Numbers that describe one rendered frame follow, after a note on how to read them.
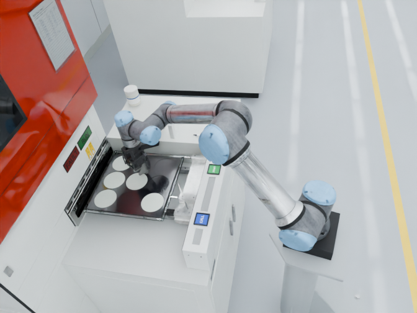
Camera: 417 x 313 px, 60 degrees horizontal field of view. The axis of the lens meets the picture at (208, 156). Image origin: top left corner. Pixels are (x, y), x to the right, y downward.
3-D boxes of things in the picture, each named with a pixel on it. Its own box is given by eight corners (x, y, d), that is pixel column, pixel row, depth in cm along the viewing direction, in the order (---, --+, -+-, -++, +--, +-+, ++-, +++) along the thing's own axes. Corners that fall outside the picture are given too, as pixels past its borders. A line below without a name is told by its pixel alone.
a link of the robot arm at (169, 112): (258, 89, 118) (160, 95, 151) (241, 107, 112) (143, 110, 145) (269, 118, 124) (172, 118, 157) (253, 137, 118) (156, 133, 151)
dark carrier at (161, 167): (86, 209, 158) (86, 208, 157) (115, 153, 181) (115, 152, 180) (161, 217, 151) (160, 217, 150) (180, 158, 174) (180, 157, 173)
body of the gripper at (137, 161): (125, 164, 161) (117, 146, 152) (139, 153, 165) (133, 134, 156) (136, 172, 157) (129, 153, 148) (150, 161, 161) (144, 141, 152)
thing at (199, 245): (187, 268, 142) (181, 250, 132) (213, 165, 178) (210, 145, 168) (210, 271, 140) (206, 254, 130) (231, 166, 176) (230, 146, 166)
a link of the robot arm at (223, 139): (334, 222, 124) (232, 102, 113) (318, 256, 115) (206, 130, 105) (308, 225, 133) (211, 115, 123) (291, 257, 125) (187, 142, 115)
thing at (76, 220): (74, 226, 158) (66, 213, 151) (112, 154, 187) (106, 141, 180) (78, 226, 158) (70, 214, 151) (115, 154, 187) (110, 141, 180)
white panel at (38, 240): (30, 311, 136) (-32, 261, 107) (110, 156, 190) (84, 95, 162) (36, 312, 136) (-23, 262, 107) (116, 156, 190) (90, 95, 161)
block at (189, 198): (179, 202, 157) (178, 199, 155) (180, 196, 159) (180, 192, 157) (197, 204, 155) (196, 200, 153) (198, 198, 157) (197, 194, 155)
